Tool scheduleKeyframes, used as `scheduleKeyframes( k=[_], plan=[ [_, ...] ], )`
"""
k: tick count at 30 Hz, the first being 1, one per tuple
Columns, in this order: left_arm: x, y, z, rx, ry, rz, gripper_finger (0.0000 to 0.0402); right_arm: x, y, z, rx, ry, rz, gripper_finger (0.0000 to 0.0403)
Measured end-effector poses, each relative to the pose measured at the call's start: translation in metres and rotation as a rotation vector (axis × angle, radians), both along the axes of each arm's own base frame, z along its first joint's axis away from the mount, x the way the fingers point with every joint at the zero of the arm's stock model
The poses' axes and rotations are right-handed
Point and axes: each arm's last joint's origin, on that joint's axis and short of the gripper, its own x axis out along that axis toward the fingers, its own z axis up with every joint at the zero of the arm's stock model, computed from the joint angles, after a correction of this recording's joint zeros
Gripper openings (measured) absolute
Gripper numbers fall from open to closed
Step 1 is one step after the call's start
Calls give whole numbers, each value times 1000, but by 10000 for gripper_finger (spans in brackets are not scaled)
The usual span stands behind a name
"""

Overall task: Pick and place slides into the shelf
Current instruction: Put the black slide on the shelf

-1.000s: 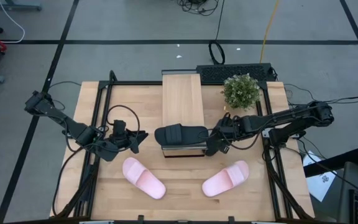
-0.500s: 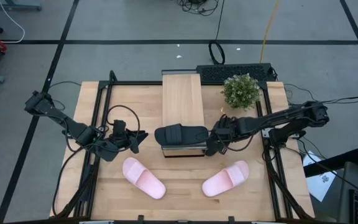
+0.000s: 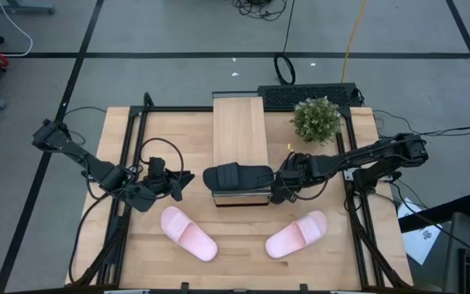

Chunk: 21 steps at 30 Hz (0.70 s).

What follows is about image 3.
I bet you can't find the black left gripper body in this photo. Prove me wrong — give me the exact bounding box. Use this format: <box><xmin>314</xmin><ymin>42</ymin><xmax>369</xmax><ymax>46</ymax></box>
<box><xmin>139</xmin><ymin>173</ymin><xmax>177</xmax><ymax>201</ymax></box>

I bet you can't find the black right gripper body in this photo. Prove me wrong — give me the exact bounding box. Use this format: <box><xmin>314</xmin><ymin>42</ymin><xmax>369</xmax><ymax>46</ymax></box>
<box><xmin>276</xmin><ymin>153</ymin><xmax>316</xmax><ymax>193</ymax></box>

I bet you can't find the pink slide sandal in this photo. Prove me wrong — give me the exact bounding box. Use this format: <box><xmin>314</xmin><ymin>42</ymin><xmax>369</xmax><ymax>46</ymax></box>
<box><xmin>264</xmin><ymin>210</ymin><xmax>328</xmax><ymax>260</ymax></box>
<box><xmin>160</xmin><ymin>206</ymin><xmax>219</xmax><ymax>263</ymax></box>

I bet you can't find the small green potted plant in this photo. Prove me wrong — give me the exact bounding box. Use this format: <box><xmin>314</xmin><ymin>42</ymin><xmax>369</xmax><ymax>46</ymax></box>
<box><xmin>290</xmin><ymin>96</ymin><xmax>344</xmax><ymax>146</ymax></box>

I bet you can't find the black desk beam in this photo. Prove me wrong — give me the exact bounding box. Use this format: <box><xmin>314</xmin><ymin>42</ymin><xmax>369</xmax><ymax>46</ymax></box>
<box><xmin>397</xmin><ymin>194</ymin><xmax>470</xmax><ymax>234</ymax></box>

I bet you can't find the white paper sheet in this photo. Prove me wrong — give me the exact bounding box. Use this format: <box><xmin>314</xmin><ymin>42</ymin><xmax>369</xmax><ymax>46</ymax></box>
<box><xmin>397</xmin><ymin>197</ymin><xmax>444</xmax><ymax>266</ymax></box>

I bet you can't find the grey desk top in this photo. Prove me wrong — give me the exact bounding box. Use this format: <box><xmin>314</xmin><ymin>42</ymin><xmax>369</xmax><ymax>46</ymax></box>
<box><xmin>442</xmin><ymin>211</ymin><xmax>470</xmax><ymax>294</ymax></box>

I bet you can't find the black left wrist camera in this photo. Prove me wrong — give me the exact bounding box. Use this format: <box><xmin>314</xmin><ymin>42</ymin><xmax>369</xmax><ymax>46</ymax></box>
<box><xmin>148</xmin><ymin>157</ymin><xmax>166</xmax><ymax>183</ymax></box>

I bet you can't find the black metal table frame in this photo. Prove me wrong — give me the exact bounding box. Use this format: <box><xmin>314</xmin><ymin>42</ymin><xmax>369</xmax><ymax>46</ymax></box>
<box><xmin>67</xmin><ymin>91</ymin><xmax>414</xmax><ymax>292</ymax></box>

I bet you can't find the wooden shelf with black frame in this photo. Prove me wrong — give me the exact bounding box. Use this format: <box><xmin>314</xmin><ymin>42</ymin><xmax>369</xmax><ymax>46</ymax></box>
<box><xmin>211</xmin><ymin>90</ymin><xmax>273</xmax><ymax>207</ymax></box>

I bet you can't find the yellow cable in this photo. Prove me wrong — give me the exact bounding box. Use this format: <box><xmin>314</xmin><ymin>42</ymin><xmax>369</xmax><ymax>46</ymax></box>
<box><xmin>339</xmin><ymin>0</ymin><xmax>369</xmax><ymax>84</ymax></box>

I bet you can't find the black tangled cable bundle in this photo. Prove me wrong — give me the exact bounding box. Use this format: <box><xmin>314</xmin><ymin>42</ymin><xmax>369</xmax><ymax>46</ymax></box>
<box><xmin>232</xmin><ymin>0</ymin><xmax>289</xmax><ymax>21</ymax></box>

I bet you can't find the white floor cable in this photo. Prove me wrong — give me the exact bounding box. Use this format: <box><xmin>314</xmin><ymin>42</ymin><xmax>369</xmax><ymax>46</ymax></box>
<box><xmin>0</xmin><ymin>0</ymin><xmax>34</xmax><ymax>58</ymax></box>

